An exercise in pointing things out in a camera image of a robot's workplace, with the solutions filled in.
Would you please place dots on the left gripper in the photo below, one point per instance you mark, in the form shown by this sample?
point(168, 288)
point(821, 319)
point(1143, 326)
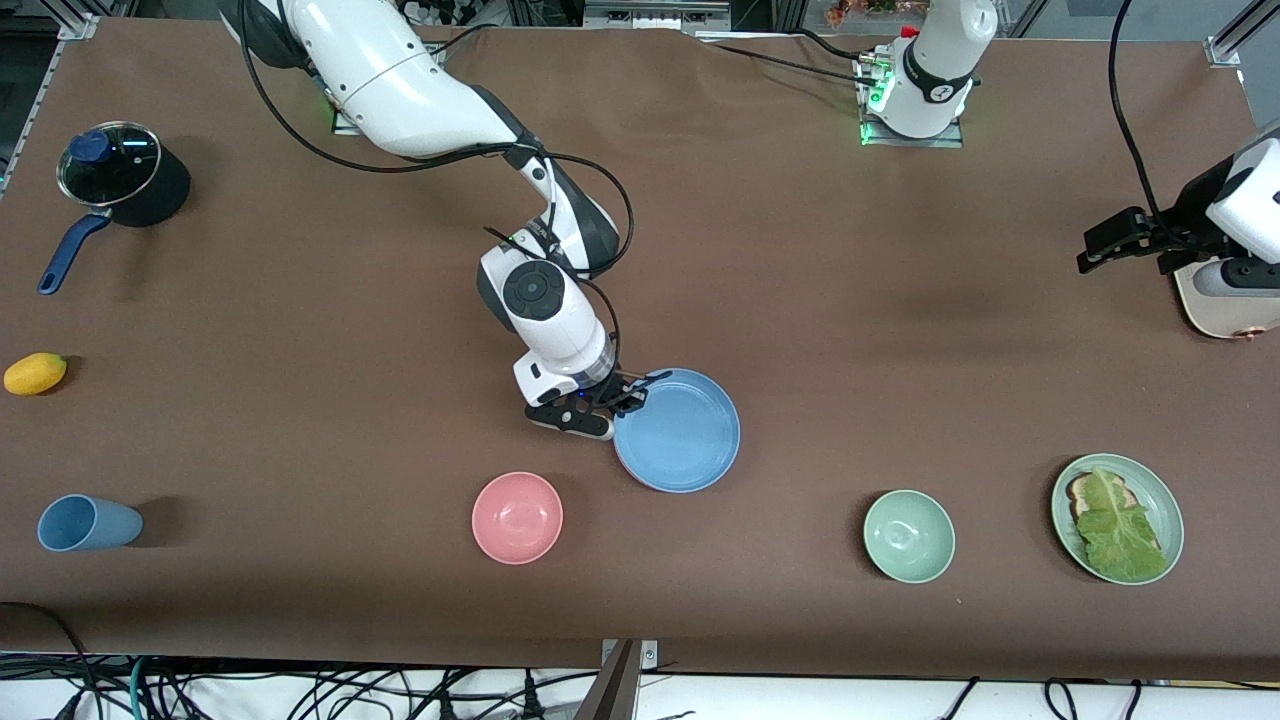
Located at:
point(1172, 226)

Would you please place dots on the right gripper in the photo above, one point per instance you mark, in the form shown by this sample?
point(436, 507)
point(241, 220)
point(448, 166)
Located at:
point(620, 389)

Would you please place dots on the blue plate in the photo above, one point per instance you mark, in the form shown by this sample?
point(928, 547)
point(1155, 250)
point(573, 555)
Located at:
point(690, 440)

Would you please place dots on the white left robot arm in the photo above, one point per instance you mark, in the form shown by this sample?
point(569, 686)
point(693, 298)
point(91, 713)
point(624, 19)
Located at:
point(940, 60)

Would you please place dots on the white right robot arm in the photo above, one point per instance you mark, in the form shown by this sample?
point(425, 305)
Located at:
point(400, 80)

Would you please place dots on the cream board with copper knob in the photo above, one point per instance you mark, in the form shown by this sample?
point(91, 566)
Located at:
point(1215, 318)

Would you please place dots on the pink bowl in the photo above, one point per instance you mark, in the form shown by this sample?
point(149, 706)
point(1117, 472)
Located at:
point(517, 518)

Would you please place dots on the brown table cloth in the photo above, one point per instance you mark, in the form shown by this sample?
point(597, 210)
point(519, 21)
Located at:
point(800, 250)

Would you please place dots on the green plate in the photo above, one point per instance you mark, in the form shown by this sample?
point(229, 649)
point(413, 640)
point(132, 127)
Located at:
point(1152, 492)

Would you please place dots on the toast bread slice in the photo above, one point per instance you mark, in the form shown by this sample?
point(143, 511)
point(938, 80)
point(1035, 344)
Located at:
point(1080, 492)

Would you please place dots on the green lettuce leaf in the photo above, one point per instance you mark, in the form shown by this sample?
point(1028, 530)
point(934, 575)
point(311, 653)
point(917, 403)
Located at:
point(1120, 540)

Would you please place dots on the green bowl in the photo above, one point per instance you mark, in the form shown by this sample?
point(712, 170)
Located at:
point(909, 536)

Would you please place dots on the orange background object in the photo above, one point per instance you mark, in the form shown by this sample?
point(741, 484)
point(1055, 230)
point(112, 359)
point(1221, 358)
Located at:
point(860, 10)

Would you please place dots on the grey metal box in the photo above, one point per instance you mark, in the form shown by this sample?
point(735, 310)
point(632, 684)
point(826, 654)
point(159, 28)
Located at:
point(655, 12)

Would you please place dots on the blue cup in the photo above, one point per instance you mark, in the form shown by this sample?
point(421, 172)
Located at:
point(90, 523)

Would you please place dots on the yellow mango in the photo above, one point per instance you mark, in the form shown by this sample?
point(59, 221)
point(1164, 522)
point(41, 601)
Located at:
point(35, 373)

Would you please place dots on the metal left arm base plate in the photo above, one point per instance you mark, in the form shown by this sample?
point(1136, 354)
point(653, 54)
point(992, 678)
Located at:
point(950, 140)

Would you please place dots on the aluminium frame rail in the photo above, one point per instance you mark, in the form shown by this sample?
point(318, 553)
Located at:
point(80, 22)
point(1235, 40)

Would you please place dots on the metal table bracket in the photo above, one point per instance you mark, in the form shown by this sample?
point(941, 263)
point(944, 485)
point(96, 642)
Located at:
point(650, 655)

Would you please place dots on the brown camera post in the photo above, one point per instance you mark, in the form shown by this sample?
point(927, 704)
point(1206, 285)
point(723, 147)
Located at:
point(612, 690)

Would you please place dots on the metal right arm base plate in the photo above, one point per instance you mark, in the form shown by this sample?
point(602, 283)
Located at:
point(345, 125)

